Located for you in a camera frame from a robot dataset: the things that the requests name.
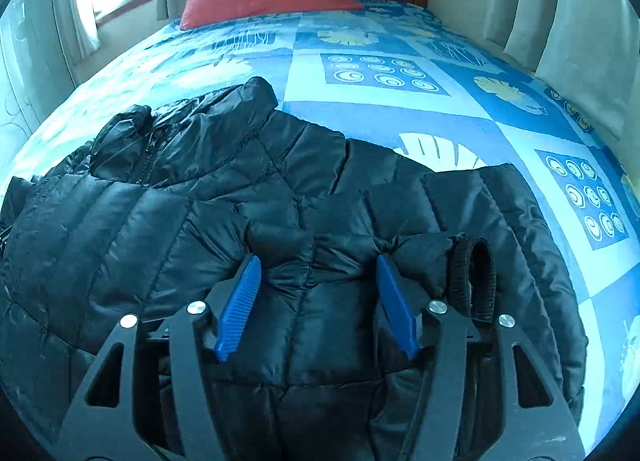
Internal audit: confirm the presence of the pale long curtain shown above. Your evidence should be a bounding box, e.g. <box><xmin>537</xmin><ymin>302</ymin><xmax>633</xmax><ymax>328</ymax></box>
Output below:
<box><xmin>482</xmin><ymin>0</ymin><xmax>640</xmax><ymax>137</ymax></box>

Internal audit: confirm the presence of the pale patterned wardrobe door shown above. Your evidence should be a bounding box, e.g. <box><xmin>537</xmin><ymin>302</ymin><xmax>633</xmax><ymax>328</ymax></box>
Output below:
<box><xmin>0</xmin><ymin>0</ymin><xmax>76</xmax><ymax>157</ymax></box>

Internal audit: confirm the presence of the white sheer curtain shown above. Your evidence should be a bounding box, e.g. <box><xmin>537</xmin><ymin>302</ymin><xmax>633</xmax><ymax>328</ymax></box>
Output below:
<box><xmin>50</xmin><ymin>0</ymin><xmax>102</xmax><ymax>67</ymax></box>

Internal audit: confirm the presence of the black puffer jacket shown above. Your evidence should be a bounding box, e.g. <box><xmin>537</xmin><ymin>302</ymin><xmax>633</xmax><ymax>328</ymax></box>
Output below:
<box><xmin>0</xmin><ymin>76</ymin><xmax>588</xmax><ymax>461</ymax></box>

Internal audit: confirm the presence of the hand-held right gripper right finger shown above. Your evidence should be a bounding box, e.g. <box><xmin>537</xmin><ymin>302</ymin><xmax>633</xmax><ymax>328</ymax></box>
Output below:
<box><xmin>376</xmin><ymin>255</ymin><xmax>587</xmax><ymax>461</ymax></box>

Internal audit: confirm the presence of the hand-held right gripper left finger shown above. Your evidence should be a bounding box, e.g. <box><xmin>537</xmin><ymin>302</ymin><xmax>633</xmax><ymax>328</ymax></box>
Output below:
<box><xmin>60</xmin><ymin>255</ymin><xmax>263</xmax><ymax>461</ymax></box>

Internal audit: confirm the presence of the blue printed bedspread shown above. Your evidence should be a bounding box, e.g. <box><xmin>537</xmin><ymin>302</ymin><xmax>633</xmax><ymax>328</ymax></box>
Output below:
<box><xmin>0</xmin><ymin>0</ymin><xmax>640</xmax><ymax>457</ymax></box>

